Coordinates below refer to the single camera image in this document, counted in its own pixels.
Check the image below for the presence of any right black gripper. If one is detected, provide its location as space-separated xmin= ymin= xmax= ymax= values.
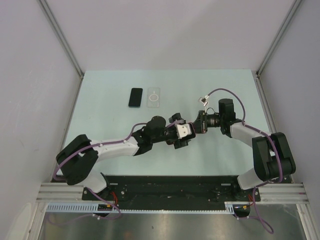
xmin=189 ymin=110 xmax=224 ymax=134

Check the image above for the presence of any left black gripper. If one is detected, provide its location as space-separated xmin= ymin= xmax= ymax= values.
xmin=151 ymin=113 xmax=190 ymax=149

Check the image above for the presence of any clear phone case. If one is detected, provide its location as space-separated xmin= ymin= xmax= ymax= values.
xmin=146 ymin=87 xmax=161 ymax=109

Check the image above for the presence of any black phone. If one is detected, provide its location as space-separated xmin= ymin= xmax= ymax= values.
xmin=128 ymin=88 xmax=143 ymax=108

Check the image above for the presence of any pink cased phone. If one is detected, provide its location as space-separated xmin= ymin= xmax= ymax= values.
xmin=188 ymin=122 xmax=197 ymax=139

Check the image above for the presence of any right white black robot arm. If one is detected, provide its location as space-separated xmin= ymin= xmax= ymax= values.
xmin=192 ymin=98 xmax=296 ymax=201

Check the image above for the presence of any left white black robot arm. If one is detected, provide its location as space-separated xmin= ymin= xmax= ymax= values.
xmin=53 ymin=116 xmax=195 ymax=200

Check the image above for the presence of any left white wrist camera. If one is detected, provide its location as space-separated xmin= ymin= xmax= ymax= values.
xmin=175 ymin=123 xmax=192 ymax=139

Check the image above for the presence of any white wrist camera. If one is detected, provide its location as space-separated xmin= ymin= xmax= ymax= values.
xmin=175 ymin=123 xmax=192 ymax=139
xmin=198 ymin=95 xmax=209 ymax=108

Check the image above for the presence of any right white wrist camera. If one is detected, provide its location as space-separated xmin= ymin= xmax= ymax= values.
xmin=198 ymin=95 xmax=209 ymax=108

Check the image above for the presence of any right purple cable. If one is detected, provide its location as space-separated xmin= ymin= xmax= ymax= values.
xmin=206 ymin=88 xmax=285 ymax=235

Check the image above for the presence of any purple cable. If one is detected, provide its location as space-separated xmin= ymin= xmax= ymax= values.
xmin=206 ymin=88 xmax=285 ymax=235
xmin=47 ymin=119 xmax=186 ymax=227

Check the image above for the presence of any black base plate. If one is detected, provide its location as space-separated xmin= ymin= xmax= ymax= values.
xmin=51 ymin=174 xmax=293 ymax=203

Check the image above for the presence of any aluminium frame rail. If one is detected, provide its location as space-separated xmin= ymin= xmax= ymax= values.
xmin=36 ymin=182 xmax=310 ymax=204

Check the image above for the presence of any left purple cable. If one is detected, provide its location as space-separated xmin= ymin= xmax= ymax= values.
xmin=47 ymin=119 xmax=186 ymax=227

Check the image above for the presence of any white slotted cable duct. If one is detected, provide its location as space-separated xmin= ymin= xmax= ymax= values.
xmin=46 ymin=202 xmax=237 ymax=214

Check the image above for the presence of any left aluminium corner post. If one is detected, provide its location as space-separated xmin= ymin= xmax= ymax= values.
xmin=37 ymin=0 xmax=85 ymax=80

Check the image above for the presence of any aluminium corner post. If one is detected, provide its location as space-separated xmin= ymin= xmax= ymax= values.
xmin=37 ymin=0 xmax=85 ymax=80
xmin=255 ymin=0 xmax=305 ymax=78

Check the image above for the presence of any right aluminium corner post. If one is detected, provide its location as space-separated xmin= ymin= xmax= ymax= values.
xmin=255 ymin=0 xmax=305 ymax=78

